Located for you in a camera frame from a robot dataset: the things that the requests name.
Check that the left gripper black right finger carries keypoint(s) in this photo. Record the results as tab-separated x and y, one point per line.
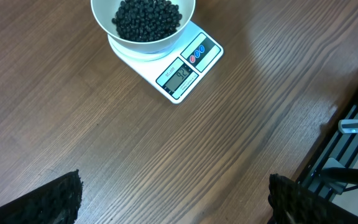
291	203

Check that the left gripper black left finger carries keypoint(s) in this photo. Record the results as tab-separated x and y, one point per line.
55	202

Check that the white digital kitchen scale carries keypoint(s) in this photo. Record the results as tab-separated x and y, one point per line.
176	71

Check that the white round bowl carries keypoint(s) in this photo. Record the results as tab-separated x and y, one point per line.
105	10

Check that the black beans in bowl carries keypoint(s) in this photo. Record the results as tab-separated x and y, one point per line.
146	20

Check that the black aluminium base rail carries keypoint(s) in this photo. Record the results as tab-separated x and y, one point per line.
336	145

